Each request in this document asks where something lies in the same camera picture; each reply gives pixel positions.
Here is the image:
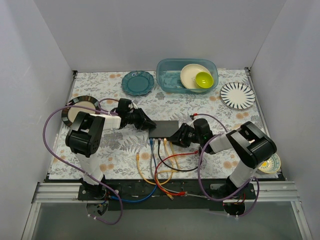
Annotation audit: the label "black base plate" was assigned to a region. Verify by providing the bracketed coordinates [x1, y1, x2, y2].
[77, 174, 261, 211]

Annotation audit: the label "teal scalloped plate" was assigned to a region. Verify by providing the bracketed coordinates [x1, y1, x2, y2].
[121, 71, 155, 97]

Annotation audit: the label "blue ethernet cable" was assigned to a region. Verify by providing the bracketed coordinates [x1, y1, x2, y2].
[109, 138, 158, 203]

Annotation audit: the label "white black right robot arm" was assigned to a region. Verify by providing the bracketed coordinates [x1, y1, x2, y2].
[168, 118, 277, 202]

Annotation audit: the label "white plate blue stripes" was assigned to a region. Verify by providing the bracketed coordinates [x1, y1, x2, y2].
[220, 82, 256, 110]

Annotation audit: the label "brown rimmed cream plate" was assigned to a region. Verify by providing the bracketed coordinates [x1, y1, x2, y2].
[61, 95, 101, 127]

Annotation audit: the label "lime green bowl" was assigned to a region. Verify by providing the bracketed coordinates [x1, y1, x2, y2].
[195, 71, 214, 89]

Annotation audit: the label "loose yellow ethernet cable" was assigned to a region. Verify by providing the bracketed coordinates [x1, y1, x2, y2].
[134, 153, 175, 200]

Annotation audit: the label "yellow flower patterned bowl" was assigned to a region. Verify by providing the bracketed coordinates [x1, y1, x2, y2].
[258, 153, 281, 174]

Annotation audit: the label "black ethernet cable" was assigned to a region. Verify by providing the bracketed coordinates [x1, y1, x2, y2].
[157, 139, 201, 173]

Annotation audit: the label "red ethernet cable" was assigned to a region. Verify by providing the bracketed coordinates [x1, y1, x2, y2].
[154, 149, 200, 196]

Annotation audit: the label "black network switch box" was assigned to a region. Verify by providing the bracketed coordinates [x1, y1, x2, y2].
[148, 120, 179, 139]

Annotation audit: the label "floral patterned table mat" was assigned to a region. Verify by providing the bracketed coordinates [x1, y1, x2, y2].
[48, 69, 278, 180]

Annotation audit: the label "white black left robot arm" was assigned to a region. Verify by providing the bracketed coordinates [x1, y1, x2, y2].
[65, 98, 157, 200]

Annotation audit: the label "blue transparent plastic tub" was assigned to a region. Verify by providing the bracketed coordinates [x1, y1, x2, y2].
[156, 58, 219, 94]

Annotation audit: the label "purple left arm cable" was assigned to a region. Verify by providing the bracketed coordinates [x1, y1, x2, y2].
[42, 98, 125, 226]

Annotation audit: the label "aluminium frame rail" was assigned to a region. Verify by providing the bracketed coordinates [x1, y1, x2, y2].
[21, 181, 85, 240]

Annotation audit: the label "cream plate in tub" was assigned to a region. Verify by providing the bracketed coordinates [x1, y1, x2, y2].
[180, 63, 211, 90]

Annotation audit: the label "yellow ethernet cable lower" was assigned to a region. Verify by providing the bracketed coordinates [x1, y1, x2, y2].
[154, 138, 177, 185]

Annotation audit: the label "yellow ethernet cable upper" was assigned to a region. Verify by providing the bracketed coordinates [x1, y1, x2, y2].
[169, 142, 181, 170]

